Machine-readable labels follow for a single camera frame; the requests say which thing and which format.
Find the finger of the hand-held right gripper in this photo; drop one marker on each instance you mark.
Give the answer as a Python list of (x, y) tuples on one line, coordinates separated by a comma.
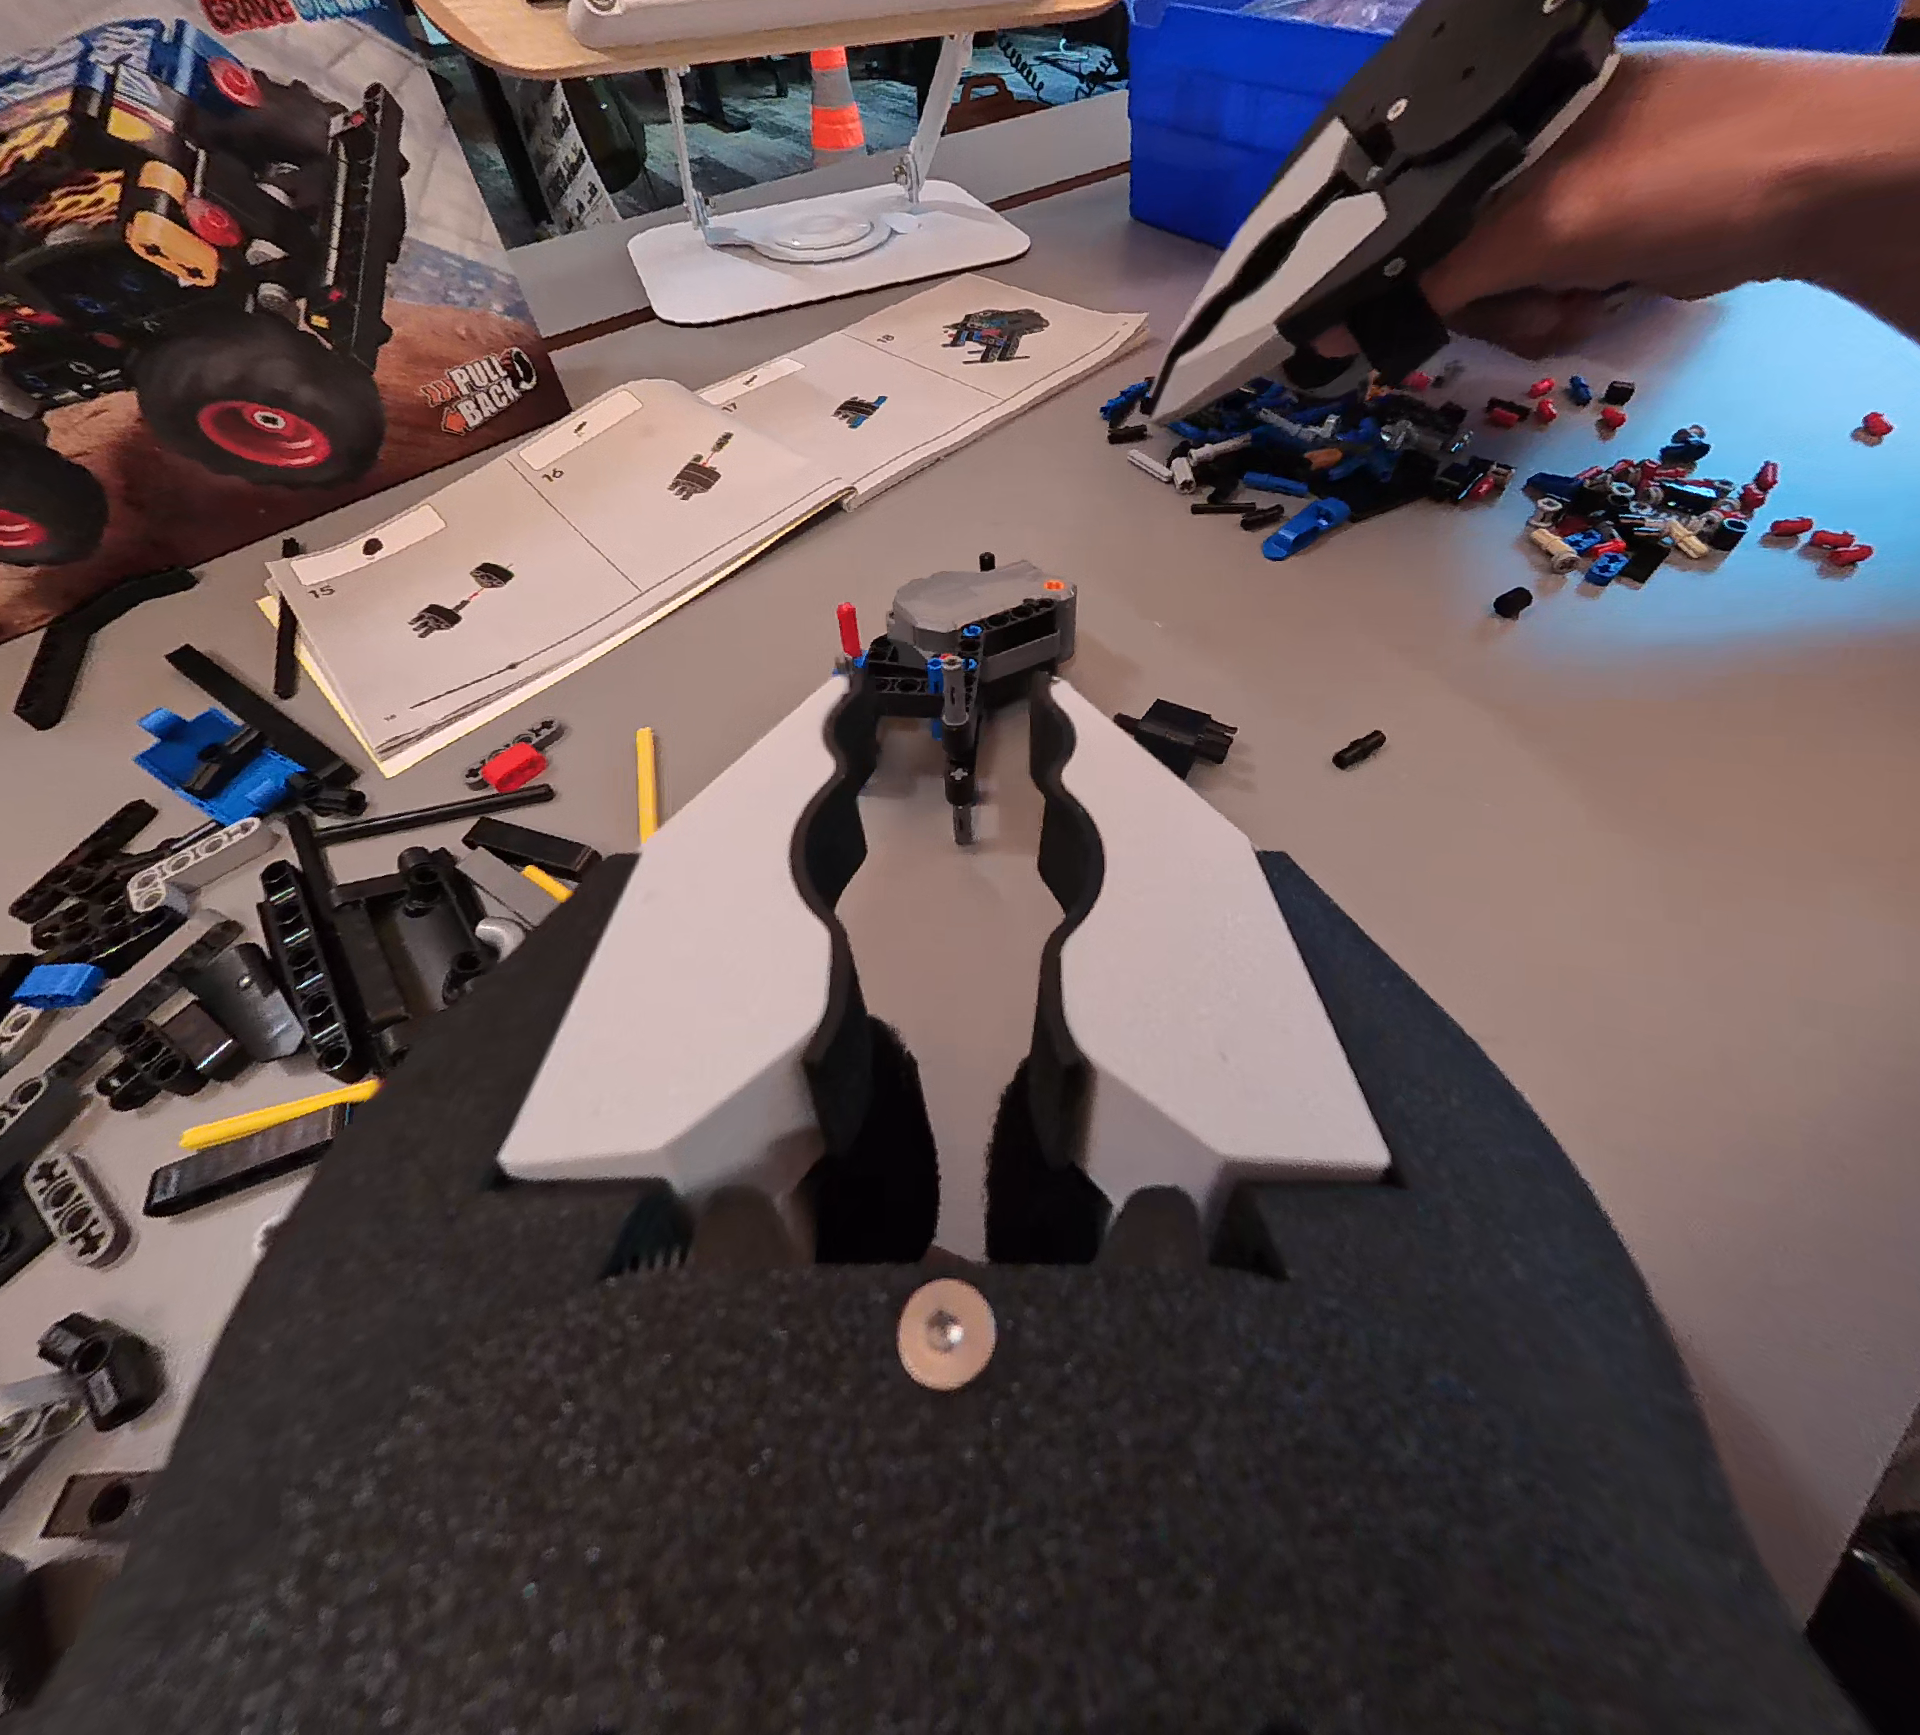
[(1277, 224), (1293, 294)]

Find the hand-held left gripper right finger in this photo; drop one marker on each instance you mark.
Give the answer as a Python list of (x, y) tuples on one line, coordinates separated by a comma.
[(1200, 1018)]

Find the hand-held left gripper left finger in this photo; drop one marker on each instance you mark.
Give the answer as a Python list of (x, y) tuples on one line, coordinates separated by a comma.
[(663, 1018)]

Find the pile of small lego pins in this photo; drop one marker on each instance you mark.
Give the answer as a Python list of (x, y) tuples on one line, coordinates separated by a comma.
[(1354, 454)]

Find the grey motor lego model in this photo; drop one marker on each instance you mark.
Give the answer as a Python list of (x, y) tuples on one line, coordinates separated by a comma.
[(960, 609)]

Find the red and black lego link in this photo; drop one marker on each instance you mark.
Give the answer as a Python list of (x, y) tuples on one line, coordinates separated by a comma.
[(517, 764)]

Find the person's right forearm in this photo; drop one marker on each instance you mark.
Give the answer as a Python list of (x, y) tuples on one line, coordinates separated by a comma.
[(1850, 174)]

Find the yellow lego axle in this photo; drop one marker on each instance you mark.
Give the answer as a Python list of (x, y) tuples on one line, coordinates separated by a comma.
[(644, 778)]

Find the blue lego wedge piece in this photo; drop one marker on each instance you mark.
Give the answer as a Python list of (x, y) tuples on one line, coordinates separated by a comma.
[(1305, 528)]

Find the black lego connector block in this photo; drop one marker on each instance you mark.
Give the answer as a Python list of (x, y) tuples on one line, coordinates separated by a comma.
[(1181, 737)]

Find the pile of lego beams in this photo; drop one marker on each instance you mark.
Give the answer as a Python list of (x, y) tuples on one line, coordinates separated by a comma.
[(325, 951)]

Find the lego instruction booklet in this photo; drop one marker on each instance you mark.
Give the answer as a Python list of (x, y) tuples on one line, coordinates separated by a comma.
[(634, 515)]

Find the truck picture lego box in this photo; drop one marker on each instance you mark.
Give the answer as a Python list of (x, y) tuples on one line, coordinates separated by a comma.
[(228, 263)]

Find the person's right hand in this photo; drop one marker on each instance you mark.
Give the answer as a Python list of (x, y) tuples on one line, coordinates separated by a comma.
[(1636, 205)]

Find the blue plastic bin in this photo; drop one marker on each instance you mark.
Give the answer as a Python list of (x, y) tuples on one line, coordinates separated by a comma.
[(1200, 97)]

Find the white board stand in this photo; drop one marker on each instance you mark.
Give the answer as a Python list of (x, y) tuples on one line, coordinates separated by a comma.
[(960, 241)]

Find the orange traffic cone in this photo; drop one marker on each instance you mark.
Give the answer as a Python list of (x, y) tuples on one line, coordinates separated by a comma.
[(837, 120)]

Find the long black curved beam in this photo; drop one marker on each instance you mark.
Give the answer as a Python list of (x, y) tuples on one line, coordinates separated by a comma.
[(79, 655)]

